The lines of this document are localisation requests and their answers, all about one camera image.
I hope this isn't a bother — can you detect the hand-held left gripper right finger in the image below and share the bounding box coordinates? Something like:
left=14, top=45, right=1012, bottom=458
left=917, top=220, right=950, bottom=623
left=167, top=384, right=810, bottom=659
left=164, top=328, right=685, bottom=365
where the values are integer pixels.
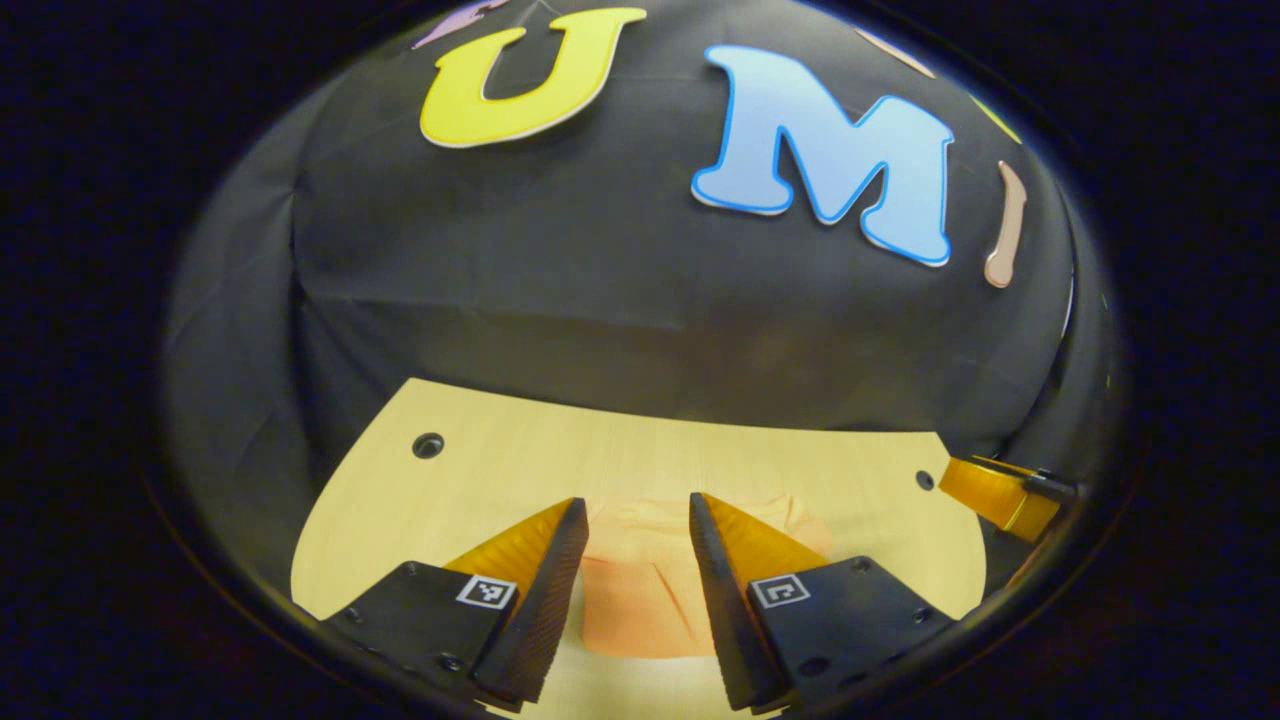
left=688, top=490, right=959, bottom=713

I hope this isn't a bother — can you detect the orange T-shirt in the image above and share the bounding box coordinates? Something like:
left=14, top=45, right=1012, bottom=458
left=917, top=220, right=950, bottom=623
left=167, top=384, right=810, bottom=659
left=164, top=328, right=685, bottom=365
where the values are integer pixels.
left=578, top=495, right=833, bottom=661

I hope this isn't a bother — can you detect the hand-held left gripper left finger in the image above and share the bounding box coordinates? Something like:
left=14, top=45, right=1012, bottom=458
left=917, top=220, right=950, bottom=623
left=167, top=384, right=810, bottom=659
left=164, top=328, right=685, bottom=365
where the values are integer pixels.
left=320, top=496, right=591, bottom=709

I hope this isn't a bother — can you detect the black backdrop cloth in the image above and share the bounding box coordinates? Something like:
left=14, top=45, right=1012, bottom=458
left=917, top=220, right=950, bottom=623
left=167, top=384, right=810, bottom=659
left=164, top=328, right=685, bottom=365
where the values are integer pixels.
left=160, top=0, right=1116, bottom=601

